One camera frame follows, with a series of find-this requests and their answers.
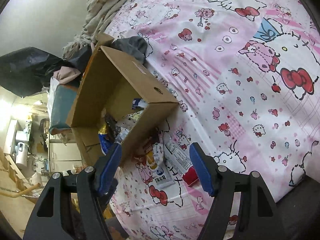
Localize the dark grey cloth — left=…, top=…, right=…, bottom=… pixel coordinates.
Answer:
left=110, top=36, right=153, bottom=64

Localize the cardboard box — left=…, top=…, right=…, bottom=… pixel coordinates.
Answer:
left=66, top=33, right=178, bottom=165

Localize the dark chocolate snack packet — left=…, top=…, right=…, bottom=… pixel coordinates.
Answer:
left=104, top=114, right=118, bottom=142

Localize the black plastic bag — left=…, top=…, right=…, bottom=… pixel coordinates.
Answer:
left=1, top=46, right=92, bottom=98

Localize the pink cloth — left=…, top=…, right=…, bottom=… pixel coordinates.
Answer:
left=53, top=66, right=81, bottom=85

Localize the red white snack bar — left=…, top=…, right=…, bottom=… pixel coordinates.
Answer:
left=164, top=138, right=199, bottom=187

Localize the milk drink sachet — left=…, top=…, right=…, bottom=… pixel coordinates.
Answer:
left=143, top=128, right=174, bottom=189

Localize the teal storage box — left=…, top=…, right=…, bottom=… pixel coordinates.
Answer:
left=47, top=76, right=80, bottom=135

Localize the yellow cartoon snack packet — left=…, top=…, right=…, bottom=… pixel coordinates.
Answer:
left=126, top=110, right=144, bottom=127

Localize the pink cartoon print bedsheet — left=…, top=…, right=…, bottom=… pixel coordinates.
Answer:
left=103, top=0, right=320, bottom=240

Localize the blue snack bag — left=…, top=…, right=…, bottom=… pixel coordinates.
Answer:
left=98, top=122, right=114, bottom=155

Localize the beige floral blanket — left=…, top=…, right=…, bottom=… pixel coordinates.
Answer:
left=62, top=0, right=127, bottom=59

